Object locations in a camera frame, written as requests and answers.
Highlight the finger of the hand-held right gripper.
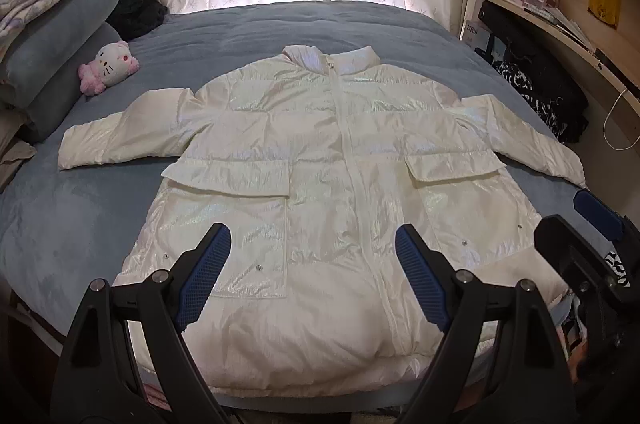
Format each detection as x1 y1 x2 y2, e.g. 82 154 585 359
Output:
573 189 632 245
533 214 621 305

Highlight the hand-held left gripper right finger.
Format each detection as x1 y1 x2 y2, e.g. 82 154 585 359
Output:
395 224 573 424

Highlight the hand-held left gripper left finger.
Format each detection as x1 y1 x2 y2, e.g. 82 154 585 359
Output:
50 223 232 424

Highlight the white puffer jacket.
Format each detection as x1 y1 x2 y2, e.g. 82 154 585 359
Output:
57 45 587 392

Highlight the black and white patterned cloth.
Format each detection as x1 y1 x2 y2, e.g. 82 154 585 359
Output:
492 61 571 139

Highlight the black bag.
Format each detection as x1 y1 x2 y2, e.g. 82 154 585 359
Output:
477 0 590 142

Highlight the stack of papers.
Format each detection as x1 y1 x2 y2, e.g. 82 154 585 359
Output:
545 6 596 52

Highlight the yellow cloth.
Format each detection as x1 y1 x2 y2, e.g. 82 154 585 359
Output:
588 0 621 27

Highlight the white cardboard box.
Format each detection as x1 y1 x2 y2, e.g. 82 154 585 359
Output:
460 20 483 47

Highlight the beige cloth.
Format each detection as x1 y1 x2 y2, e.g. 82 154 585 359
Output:
0 109 37 192

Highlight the white and pink cat plush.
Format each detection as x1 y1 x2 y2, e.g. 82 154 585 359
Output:
77 40 140 97

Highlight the blue bed cover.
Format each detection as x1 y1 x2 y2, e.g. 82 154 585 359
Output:
0 0 601 410

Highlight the black garment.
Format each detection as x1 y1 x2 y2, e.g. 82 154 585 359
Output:
106 0 168 40

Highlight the white cable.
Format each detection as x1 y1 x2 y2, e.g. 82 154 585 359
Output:
602 88 636 151

